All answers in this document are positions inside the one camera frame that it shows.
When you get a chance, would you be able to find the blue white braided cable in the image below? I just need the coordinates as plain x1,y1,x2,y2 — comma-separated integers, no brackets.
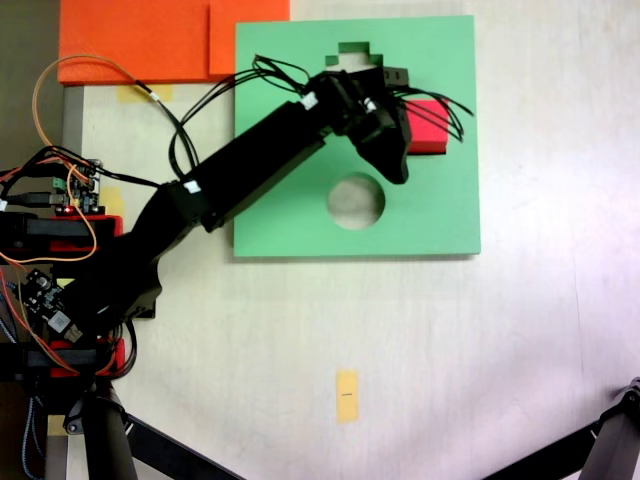
21,397,47,479

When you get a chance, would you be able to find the circuit board with green terminal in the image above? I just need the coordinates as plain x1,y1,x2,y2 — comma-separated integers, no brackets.
52,158,106,216

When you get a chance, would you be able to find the black gripper servo cable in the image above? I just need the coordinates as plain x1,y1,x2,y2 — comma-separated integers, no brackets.
387,85,477,145

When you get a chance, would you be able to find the long black servo cable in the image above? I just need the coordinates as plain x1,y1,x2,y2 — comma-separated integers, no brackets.
133,78,201,171

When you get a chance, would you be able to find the yellow tape marker strip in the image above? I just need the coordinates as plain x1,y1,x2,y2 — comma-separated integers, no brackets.
335,369,361,425

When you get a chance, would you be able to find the red printed base bracket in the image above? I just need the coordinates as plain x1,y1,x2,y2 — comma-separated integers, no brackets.
47,335,126,377
47,213,125,252

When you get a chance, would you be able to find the large orange foam block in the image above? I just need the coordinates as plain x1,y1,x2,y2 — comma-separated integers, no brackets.
57,0,212,85

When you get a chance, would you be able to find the green shape sorting board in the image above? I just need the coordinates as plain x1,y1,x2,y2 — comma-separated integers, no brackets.
232,14,482,261

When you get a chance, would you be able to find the black forearm servo cable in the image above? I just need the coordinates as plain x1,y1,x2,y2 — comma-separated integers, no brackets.
168,53,315,182

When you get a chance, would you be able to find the black table clamp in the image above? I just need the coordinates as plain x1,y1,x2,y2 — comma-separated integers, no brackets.
0,212,99,251
0,342,99,384

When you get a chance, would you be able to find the black tripod leg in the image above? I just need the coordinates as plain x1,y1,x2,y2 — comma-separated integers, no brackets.
62,389,141,480
579,377,640,480

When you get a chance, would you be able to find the red square block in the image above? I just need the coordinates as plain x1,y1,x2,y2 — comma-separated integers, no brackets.
405,98,450,155

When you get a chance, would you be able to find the black USB cable plug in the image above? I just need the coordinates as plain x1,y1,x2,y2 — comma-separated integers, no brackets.
0,191,66,207

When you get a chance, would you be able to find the thin orange wire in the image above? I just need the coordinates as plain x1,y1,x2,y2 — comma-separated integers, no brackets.
31,53,141,266

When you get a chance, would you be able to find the short black board cable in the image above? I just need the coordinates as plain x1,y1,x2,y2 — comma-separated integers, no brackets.
92,168,164,189

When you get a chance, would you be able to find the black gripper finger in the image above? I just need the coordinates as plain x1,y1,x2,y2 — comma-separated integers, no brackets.
382,66,412,91
351,111,414,187

